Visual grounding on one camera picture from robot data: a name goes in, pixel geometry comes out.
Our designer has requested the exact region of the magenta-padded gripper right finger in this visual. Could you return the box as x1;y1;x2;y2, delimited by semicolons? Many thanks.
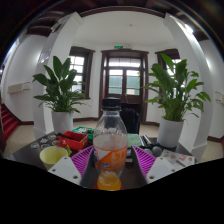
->
131;145;178;188

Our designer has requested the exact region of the printed magazine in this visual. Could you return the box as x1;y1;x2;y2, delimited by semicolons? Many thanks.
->
159;148;196;168

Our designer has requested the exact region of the pale yellow cup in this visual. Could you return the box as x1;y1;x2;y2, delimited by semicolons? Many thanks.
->
39;145;72;172

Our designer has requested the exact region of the black chair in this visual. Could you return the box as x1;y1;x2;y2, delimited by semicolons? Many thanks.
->
119;102;142;135

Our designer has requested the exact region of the dark wooden double door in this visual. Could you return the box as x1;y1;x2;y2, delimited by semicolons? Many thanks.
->
98;49;150;125

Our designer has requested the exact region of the potted plant in tall white pot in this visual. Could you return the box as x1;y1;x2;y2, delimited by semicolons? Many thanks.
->
32;55;87;135

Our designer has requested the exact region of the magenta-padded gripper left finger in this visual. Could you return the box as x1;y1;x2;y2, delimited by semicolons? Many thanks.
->
48;145;96;190

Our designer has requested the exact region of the red box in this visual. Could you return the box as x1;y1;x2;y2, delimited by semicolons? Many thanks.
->
57;130;89;152

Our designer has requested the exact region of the clear bottle with orange label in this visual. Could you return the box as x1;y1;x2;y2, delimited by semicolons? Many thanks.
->
92;97;129;192

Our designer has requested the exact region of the green box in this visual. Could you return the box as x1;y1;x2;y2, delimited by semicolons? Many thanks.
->
72;126;96;136

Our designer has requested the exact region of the white wall-mounted unit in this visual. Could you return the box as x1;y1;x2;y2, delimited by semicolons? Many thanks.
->
214;91;224;106
7;82;31;95

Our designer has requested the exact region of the green packet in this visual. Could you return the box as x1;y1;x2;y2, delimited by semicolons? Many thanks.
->
127;133;143;149

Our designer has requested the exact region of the dark-framed window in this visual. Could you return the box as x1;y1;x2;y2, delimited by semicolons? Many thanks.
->
154;48;183;101
68;45;96;101

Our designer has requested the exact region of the large potted plant in white pot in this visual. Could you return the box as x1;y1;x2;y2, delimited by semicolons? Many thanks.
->
143;53;212;150

